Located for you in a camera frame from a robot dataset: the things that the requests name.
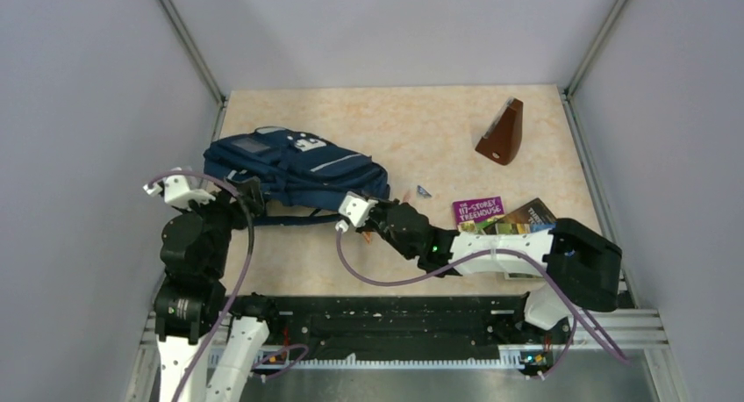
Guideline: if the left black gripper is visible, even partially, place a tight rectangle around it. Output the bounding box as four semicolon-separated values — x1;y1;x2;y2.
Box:
177;174;264;276

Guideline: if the navy blue student backpack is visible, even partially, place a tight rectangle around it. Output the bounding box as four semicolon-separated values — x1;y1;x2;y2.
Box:
203;126;390;226

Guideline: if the purple treehouse book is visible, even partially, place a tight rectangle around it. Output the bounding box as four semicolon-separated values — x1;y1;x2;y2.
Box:
452;197;505;234

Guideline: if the green blue book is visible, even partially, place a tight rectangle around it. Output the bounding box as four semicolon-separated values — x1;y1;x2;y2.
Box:
450;223;555;278

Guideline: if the dark brown book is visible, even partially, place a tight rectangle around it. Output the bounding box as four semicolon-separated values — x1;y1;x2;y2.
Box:
498;197;557;225

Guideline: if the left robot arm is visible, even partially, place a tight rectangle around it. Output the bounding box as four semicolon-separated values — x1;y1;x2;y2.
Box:
144;175;265;401

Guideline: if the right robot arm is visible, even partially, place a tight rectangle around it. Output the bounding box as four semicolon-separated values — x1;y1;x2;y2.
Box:
356;201;622;342

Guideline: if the blue triangular eraser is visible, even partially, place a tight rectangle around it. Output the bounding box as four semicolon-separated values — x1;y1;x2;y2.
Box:
416;185;433;198

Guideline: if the brown wooden metronome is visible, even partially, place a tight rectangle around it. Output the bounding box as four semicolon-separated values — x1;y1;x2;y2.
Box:
475;97;524;166

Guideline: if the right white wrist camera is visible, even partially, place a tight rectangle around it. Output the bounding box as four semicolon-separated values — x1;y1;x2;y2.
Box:
335;192;379;233

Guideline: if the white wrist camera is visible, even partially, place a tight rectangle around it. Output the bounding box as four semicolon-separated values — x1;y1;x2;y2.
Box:
335;192;379;233
143;175;216;210

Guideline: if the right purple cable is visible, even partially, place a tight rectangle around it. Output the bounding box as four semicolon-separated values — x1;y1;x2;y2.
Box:
335;227;632;367

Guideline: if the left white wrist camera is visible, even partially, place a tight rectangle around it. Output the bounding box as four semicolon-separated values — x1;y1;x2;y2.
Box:
143;175;216;210

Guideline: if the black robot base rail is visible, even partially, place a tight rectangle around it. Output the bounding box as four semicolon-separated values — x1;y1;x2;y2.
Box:
216;294;574;366

